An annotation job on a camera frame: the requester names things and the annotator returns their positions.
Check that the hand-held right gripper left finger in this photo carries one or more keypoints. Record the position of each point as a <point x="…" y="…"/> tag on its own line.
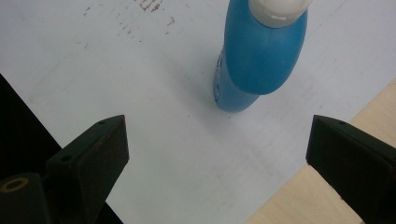
<point x="90" y="161"/>

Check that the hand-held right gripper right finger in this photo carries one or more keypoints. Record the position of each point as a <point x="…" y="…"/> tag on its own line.
<point x="355" y="161"/>

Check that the blue transparent cup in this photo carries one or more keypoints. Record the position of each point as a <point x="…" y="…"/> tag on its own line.
<point x="261" y="56"/>

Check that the white paper sheet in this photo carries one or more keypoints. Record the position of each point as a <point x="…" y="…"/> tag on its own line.
<point x="155" y="77"/>

